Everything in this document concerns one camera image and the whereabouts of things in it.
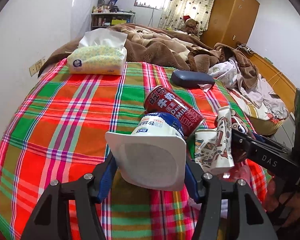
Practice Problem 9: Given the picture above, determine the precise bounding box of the white blue yogurt cup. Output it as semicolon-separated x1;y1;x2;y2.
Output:
105;112;186;191

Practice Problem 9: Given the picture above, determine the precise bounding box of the person's right hand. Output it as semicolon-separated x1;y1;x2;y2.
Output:
262;177;300;227

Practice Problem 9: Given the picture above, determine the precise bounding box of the grey drawer nightstand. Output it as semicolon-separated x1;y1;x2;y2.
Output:
270;113;295;149

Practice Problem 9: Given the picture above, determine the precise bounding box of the clear plastic bottle red cap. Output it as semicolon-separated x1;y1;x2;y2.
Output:
222;165;251;182

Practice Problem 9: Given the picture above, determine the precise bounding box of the pink crumpled bedsheet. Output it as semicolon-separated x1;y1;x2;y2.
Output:
232;74;289;122

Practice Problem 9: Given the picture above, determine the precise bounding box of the wooden bed headboard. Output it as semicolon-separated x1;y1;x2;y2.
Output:
248;52;297;113

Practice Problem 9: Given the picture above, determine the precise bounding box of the plaid colourful tablecloth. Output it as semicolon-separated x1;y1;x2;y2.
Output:
0;57;273;240

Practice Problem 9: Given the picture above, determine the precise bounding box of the white patterned pillow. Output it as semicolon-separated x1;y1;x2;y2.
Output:
207;57;243;89

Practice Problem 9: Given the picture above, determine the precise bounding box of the dark blue glasses case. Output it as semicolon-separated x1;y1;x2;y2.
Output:
170;70;215;88

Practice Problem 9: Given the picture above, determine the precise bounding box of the red milk drink can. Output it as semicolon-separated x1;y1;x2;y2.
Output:
143;85;205;138

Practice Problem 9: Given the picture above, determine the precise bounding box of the wooden wardrobe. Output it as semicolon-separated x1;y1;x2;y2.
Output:
200;0;260;48

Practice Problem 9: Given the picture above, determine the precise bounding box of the teddy bear with santa hat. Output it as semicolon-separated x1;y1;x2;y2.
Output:
180;15;199;36

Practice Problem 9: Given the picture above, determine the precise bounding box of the tissue pack green pattern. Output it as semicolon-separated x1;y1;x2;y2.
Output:
66;29;127;75

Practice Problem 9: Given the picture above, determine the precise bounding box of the brown fleece blanket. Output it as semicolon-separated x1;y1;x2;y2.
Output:
37;23;260;91

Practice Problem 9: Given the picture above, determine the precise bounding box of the floral window curtain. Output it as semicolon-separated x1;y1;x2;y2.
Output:
158;0;215;34

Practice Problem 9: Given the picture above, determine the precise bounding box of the grey shelf with clutter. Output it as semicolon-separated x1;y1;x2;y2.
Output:
90;0;135;30

